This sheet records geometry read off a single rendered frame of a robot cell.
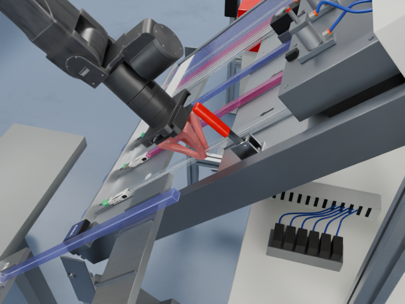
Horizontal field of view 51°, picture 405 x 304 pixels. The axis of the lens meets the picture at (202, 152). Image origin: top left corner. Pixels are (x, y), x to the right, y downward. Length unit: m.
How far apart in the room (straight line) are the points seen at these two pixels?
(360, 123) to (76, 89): 2.22
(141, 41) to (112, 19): 2.73
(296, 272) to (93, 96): 1.81
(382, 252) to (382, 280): 0.08
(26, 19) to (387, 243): 0.53
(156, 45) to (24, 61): 2.41
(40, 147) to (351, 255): 0.88
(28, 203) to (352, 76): 0.88
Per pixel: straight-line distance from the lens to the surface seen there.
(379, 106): 0.48
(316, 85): 0.51
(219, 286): 1.63
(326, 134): 0.50
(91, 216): 0.92
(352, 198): 1.06
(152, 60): 0.60
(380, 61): 0.50
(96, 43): 0.61
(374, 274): 0.63
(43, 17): 0.59
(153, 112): 0.64
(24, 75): 2.82
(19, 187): 1.21
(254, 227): 1.01
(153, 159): 0.88
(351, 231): 1.06
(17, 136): 1.37
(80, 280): 0.89
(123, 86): 0.63
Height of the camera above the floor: 1.43
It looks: 44 degrees down
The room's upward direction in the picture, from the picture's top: straight up
